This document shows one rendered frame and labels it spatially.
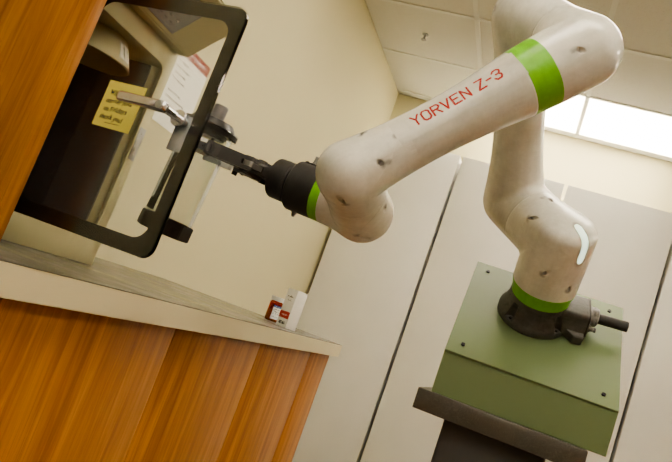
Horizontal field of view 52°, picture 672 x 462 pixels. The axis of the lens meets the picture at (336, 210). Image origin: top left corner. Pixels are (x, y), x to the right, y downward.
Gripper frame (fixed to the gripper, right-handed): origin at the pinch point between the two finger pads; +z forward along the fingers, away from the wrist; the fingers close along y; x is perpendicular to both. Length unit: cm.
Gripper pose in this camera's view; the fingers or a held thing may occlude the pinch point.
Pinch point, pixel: (203, 149)
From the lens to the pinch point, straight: 136.5
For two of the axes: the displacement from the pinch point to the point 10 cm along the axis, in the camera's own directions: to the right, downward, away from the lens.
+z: -8.7, -3.4, 3.6
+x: -4.0, 9.1, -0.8
